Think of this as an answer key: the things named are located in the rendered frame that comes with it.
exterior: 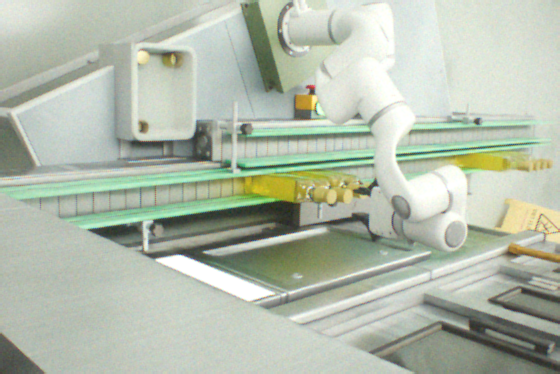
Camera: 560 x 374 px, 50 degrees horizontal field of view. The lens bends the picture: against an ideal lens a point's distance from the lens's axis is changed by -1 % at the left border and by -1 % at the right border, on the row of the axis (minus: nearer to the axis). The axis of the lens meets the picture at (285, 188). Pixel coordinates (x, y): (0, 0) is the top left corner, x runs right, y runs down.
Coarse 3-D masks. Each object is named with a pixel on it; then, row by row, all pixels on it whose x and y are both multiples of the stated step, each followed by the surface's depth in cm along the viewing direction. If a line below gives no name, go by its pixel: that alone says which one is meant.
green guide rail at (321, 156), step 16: (432, 144) 214; (448, 144) 218; (464, 144) 219; (480, 144) 223; (496, 144) 232; (240, 160) 152; (256, 160) 155; (272, 160) 154; (288, 160) 156; (304, 160) 160; (320, 160) 164
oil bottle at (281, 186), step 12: (252, 180) 155; (264, 180) 152; (276, 180) 149; (288, 180) 146; (300, 180) 145; (252, 192) 156; (264, 192) 152; (276, 192) 149; (288, 192) 146; (300, 192) 144
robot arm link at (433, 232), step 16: (448, 176) 107; (464, 176) 108; (448, 192) 106; (464, 192) 108; (448, 208) 108; (464, 208) 109; (416, 224) 112; (432, 224) 109; (448, 224) 108; (464, 224) 109; (416, 240) 114; (432, 240) 109; (448, 240) 108
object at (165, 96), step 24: (144, 48) 138; (168, 48) 141; (144, 72) 146; (168, 72) 150; (192, 72) 147; (144, 96) 146; (168, 96) 151; (192, 96) 148; (168, 120) 152; (192, 120) 149
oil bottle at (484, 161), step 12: (456, 156) 228; (468, 156) 225; (480, 156) 221; (492, 156) 218; (504, 156) 217; (480, 168) 222; (492, 168) 218; (504, 168) 215; (516, 168) 213; (528, 168) 210
